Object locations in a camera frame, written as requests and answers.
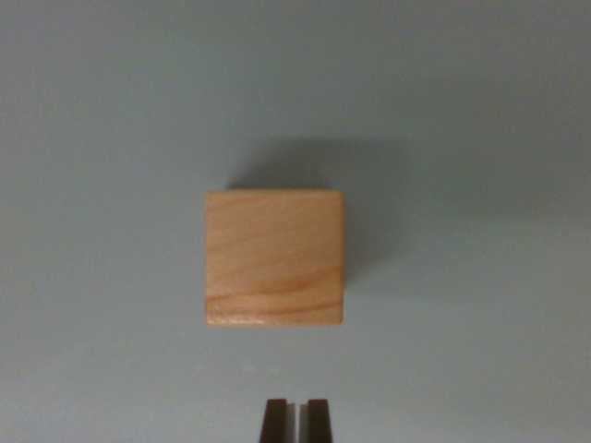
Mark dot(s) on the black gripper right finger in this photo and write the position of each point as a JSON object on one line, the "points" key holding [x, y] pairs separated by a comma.
{"points": [[318, 422]]}

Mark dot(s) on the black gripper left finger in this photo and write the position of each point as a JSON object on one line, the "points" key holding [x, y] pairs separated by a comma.
{"points": [[276, 422]]}

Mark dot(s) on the wooden cube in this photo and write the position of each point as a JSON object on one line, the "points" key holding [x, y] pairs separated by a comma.
{"points": [[274, 258]]}

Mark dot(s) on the white plastic tray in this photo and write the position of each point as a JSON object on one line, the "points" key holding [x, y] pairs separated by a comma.
{"points": [[92, 184]]}

